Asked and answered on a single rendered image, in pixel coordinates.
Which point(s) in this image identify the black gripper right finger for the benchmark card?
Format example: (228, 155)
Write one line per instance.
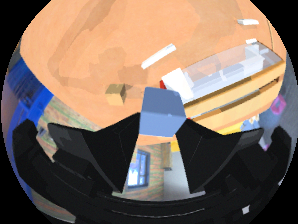
(205, 152)

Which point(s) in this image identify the blue block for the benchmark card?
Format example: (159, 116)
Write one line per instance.
(162, 112)

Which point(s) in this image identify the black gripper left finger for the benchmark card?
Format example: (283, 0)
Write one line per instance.
(110, 150)

